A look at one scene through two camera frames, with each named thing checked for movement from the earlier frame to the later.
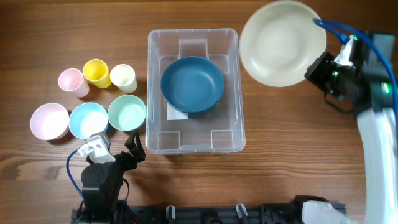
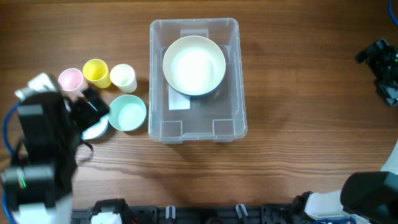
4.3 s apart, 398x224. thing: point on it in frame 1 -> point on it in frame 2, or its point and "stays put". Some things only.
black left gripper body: [124, 162] -> [84, 115]
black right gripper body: [326, 74] -> [384, 65]
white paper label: [172, 114] -> [177, 101]
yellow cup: [96, 72] stays put
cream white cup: [123, 76] stays put
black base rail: [265, 214] stays put
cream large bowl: [279, 42] -> [194, 65]
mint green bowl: [127, 112] stays put
